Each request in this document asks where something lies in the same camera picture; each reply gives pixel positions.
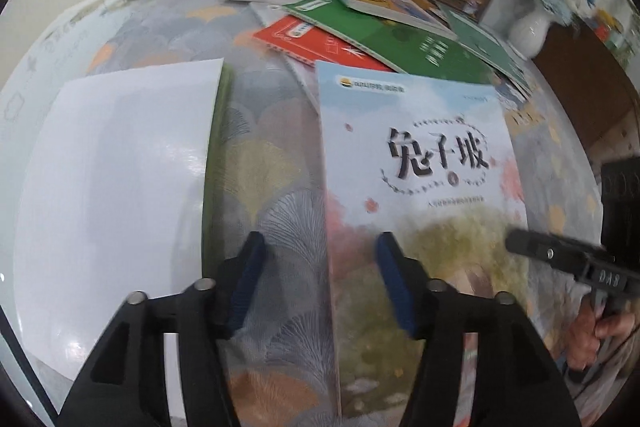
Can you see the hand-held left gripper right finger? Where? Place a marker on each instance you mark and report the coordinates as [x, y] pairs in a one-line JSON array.
[[397, 287]]

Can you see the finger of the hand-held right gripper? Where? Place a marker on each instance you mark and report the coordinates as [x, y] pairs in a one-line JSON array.
[[540, 249]]

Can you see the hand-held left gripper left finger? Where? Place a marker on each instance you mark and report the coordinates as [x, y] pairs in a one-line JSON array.
[[245, 287]]

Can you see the neat stack of books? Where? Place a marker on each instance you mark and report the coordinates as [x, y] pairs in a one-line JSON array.
[[115, 187]]

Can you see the pale blue book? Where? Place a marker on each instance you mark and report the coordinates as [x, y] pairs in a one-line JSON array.
[[400, 122]]

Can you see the teal book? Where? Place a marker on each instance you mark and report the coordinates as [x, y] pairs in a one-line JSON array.
[[480, 42]]

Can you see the dark green book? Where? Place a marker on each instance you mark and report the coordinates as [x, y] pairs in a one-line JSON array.
[[400, 42]]

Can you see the red book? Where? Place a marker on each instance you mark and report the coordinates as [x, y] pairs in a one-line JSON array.
[[300, 39]]

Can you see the person's right hand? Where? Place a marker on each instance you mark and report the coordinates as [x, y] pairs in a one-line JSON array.
[[582, 337]]

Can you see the brown wooden cabinet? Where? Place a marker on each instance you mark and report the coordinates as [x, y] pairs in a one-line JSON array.
[[580, 92]]

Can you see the red yellow jar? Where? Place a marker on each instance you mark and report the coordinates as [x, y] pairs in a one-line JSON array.
[[610, 32]]

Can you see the white ribbed vase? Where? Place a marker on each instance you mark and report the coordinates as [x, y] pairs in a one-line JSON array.
[[530, 32]]

